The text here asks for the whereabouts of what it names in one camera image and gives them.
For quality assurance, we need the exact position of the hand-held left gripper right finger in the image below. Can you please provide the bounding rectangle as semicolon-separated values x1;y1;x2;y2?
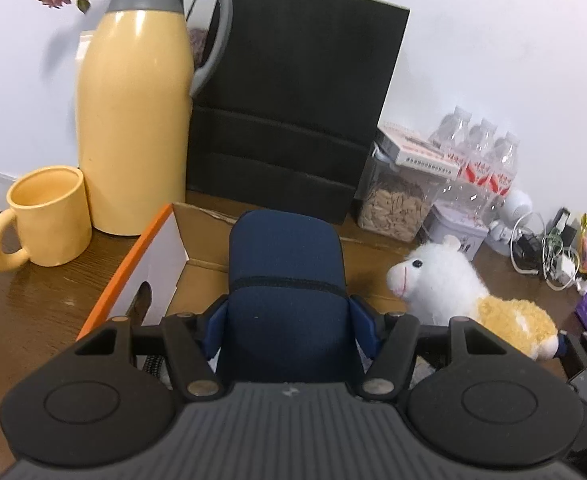
349;295;524;403

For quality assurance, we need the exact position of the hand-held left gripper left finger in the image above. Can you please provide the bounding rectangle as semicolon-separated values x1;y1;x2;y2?
74;296;232;402

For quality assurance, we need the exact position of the navy blue soft case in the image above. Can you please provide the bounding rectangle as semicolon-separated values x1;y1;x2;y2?
214;210;367;386

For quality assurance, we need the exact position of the orange cardboard box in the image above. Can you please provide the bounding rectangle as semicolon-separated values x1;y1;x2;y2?
76;202;424;361

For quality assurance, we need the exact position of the white and yellow plush toy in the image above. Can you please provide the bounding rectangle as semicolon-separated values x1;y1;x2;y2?
386;235;560;361

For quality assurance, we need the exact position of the white charger block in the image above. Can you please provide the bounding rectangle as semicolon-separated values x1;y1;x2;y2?
556;255;580;286

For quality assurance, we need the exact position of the black power adapter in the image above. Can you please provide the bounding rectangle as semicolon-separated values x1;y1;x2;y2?
516;232;543;267

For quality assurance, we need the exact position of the clear container of seeds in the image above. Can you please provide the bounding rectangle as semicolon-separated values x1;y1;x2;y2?
356;142;447;243

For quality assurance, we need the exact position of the black upright device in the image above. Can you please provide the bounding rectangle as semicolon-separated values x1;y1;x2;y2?
548;207;579;246

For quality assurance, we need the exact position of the small grey tin box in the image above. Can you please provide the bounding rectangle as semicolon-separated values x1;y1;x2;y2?
420;202;489;261

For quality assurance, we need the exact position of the small white desk fan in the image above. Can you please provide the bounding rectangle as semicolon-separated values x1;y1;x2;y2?
486;187;534;256

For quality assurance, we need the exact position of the white flat box red print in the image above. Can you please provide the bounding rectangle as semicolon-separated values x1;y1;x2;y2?
377;121;467;179

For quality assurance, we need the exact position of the yellow mug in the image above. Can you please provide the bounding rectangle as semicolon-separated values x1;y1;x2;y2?
0;166;93;272

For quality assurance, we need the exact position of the yellow thermos jug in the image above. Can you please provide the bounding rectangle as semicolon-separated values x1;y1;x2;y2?
75;0;233;237

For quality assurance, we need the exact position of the black paper bag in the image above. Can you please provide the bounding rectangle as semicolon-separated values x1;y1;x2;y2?
186;0;411;226

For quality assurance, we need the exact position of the white charging cable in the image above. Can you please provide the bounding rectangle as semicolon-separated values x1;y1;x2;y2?
511;210;581;291

